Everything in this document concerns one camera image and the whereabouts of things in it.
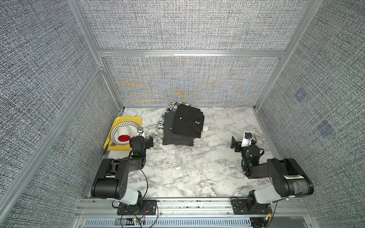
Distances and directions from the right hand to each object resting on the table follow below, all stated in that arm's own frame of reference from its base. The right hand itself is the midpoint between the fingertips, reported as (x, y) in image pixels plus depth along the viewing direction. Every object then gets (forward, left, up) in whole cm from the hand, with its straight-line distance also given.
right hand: (241, 133), depth 89 cm
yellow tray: (-2, +87, -11) cm, 88 cm away
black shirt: (+16, +33, -8) cm, 37 cm away
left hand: (+1, +63, -3) cm, 63 cm away
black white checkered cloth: (+31, +46, -9) cm, 56 cm away
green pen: (-6, +88, -10) cm, 89 cm away
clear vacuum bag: (-20, +34, -11) cm, 41 cm away
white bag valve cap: (+12, +20, -11) cm, 26 cm away
